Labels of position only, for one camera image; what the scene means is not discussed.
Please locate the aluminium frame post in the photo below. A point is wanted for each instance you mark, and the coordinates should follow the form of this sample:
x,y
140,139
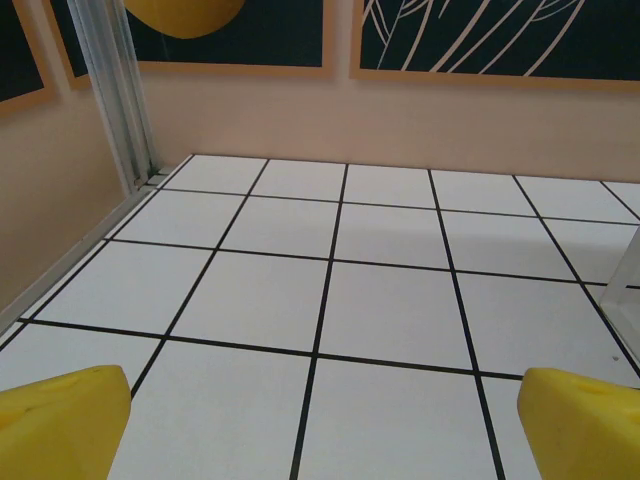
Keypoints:
x,y
112,90

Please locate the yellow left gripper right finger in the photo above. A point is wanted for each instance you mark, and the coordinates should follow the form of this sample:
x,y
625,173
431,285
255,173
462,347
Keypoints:
x,y
585,430

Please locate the wooden two-tier shelf white legs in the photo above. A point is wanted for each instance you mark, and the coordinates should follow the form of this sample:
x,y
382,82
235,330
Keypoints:
x,y
625,290

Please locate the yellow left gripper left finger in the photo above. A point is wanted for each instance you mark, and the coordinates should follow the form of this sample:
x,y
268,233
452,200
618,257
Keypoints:
x,y
55,430

